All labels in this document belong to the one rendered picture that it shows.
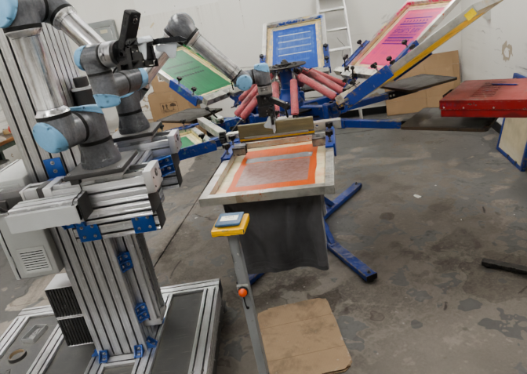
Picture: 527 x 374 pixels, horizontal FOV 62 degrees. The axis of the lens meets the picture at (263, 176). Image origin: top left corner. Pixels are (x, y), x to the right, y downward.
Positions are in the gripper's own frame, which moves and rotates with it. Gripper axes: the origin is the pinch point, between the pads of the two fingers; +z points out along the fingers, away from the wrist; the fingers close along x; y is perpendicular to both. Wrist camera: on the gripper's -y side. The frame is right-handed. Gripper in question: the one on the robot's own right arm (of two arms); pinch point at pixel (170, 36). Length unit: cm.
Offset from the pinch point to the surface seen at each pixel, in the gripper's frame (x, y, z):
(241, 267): -36, 88, -11
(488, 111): -140, 45, 78
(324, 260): -75, 101, 11
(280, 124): -109, 41, -20
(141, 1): -423, -97, -359
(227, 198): -50, 64, -22
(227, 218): -35, 67, -13
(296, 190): -59, 62, 7
